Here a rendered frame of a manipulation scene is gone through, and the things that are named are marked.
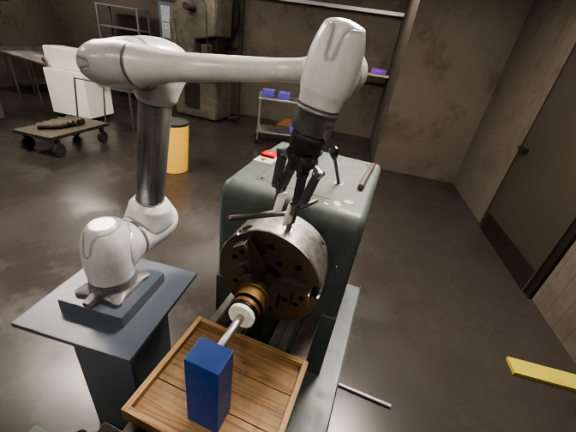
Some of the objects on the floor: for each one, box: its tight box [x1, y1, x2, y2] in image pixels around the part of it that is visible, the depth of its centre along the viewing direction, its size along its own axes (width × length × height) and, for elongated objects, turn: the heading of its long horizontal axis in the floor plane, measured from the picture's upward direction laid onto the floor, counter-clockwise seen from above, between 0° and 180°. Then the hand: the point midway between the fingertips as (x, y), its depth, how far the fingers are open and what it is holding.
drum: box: [167, 117, 189, 174], centre depth 388 cm, size 40×40×64 cm
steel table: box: [0, 45, 47, 94], centre depth 691 cm, size 62×163×84 cm, turn 154°
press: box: [170, 0, 240, 121], centre depth 612 cm, size 143×123×273 cm
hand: (284, 208), depth 75 cm, fingers open, 3 cm apart
